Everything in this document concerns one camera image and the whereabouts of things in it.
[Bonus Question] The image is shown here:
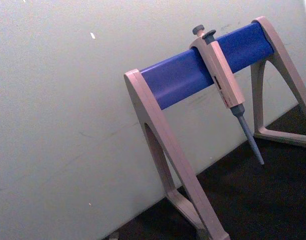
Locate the beige stand with blue bar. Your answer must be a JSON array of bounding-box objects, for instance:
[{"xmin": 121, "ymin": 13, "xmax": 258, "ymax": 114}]
[{"xmin": 123, "ymin": 15, "xmax": 306, "ymax": 240}]

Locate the beige pipette with grey tip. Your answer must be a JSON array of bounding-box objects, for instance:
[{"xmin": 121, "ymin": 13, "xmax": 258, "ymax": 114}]
[{"xmin": 188, "ymin": 24, "xmax": 265, "ymax": 166}]

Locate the black table cloth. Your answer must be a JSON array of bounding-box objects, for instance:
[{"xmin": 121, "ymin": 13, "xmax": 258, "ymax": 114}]
[{"xmin": 101, "ymin": 92, "xmax": 306, "ymax": 240}]

